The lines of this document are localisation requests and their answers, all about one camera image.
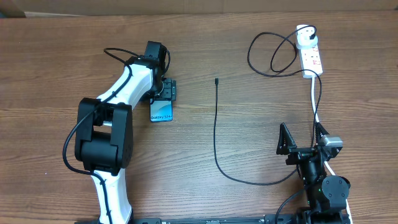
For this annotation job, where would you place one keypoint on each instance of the white power strip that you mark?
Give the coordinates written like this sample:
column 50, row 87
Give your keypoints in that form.
column 310, row 60

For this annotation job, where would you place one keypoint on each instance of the white charger adapter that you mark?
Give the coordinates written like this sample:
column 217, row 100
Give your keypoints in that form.
column 306, row 37

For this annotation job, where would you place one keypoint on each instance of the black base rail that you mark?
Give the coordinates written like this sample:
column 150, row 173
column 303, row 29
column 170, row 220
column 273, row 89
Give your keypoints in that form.
column 267, row 219

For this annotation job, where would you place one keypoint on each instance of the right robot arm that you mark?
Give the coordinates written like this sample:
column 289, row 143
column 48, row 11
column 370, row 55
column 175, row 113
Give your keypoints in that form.
column 326, row 194

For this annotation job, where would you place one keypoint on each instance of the Galaxy smartphone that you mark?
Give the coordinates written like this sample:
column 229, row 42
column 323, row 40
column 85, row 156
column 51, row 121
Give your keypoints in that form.
column 161, row 111

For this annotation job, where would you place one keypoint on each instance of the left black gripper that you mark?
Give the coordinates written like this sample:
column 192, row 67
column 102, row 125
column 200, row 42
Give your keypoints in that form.
column 168, row 90

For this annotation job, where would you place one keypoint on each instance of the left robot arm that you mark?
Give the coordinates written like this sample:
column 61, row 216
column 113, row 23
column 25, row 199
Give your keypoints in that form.
column 104, row 130

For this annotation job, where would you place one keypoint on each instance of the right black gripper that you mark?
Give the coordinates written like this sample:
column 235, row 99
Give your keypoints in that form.
column 286, row 147

